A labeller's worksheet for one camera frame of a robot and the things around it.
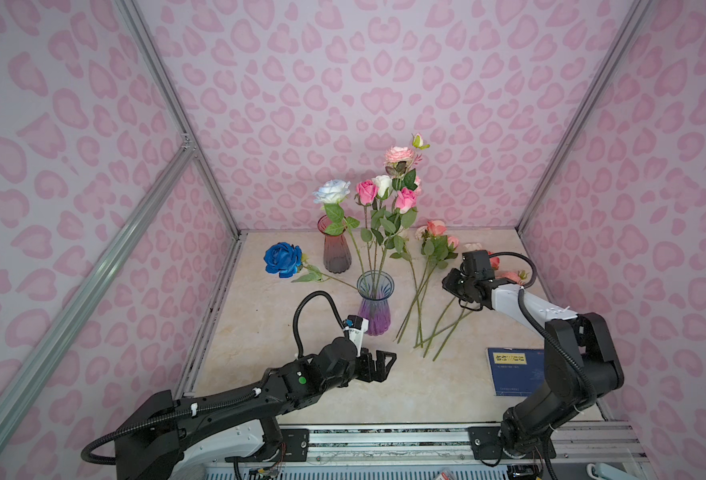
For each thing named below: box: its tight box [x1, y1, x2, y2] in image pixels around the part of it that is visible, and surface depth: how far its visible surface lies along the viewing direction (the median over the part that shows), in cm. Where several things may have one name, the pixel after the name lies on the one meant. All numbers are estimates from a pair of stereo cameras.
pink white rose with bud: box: [380, 132, 431, 282], surface depth 71 cm
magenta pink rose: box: [354, 180, 379, 283], surface depth 71 cm
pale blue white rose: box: [313, 179, 363, 283], surface depth 70 cm
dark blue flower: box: [263, 242, 362, 292], surface depth 60 cm
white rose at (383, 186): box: [372, 174, 393, 283], surface depth 74 cm
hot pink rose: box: [382, 187, 418, 283], surface depth 69 cm
